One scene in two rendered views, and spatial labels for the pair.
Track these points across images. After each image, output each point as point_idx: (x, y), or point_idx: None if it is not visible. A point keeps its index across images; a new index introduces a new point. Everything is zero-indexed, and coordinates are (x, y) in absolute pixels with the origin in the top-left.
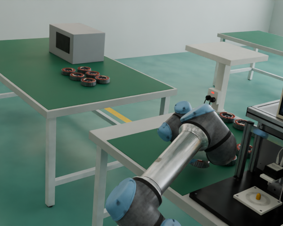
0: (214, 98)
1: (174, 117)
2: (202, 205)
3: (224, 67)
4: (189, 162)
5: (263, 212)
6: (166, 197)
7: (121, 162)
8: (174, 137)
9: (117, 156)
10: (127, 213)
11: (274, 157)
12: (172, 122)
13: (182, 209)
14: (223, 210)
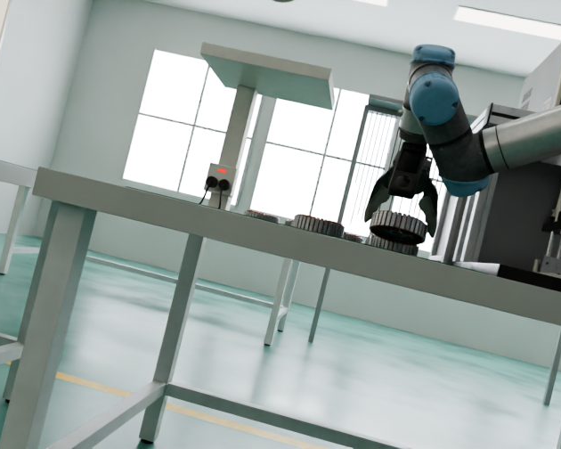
0: (229, 182)
1: (440, 68)
2: (548, 286)
3: (246, 120)
4: (471, 192)
5: None
6: (433, 293)
7: (219, 233)
8: (457, 113)
9: (199, 220)
10: None
11: (498, 229)
12: (448, 75)
13: (503, 306)
14: None
